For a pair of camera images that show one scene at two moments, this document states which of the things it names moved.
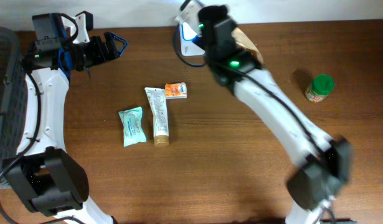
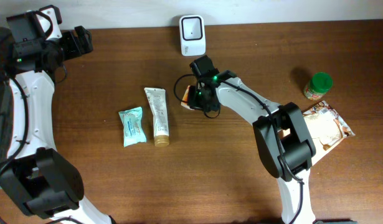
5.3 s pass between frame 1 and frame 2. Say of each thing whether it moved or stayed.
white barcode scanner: stayed
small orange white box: moved
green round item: stayed
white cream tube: stayed
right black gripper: moved
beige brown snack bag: moved
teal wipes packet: stayed
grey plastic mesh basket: stayed
